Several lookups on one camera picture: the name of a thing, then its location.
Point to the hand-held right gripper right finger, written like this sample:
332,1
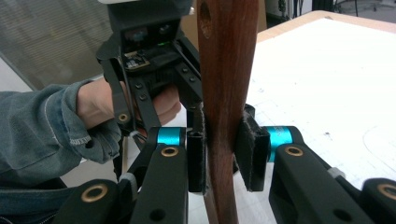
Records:
299,180

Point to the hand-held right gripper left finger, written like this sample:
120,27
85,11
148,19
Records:
168,174

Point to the dark brown wooden spoon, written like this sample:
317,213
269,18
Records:
227,62

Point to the white foam mat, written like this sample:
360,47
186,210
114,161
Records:
311,77

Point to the grey slatted panel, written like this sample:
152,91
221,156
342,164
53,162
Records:
46,37

